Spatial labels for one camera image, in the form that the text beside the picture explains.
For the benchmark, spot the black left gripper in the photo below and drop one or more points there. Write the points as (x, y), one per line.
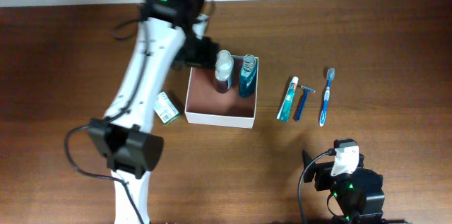
(207, 59)

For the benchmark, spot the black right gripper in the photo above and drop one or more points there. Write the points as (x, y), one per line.
(324, 172)

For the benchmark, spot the clear bottle with purple liquid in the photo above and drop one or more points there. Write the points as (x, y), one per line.
(223, 71)

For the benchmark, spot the teal mouthwash bottle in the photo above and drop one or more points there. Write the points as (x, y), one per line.
(247, 80)

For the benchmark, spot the green and white soap box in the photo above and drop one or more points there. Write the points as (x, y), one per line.
(165, 109)

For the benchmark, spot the green and white toothpaste tube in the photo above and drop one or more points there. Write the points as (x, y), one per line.
(284, 112)

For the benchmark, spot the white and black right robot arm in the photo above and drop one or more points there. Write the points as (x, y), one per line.
(357, 190)

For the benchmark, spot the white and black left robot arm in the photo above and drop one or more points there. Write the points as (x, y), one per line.
(170, 34)

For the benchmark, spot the white cardboard box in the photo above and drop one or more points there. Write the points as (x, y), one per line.
(205, 105)

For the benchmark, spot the blue disposable razor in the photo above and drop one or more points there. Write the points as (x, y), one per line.
(302, 101)

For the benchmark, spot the blue and white toothbrush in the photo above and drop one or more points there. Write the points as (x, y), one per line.
(329, 76)

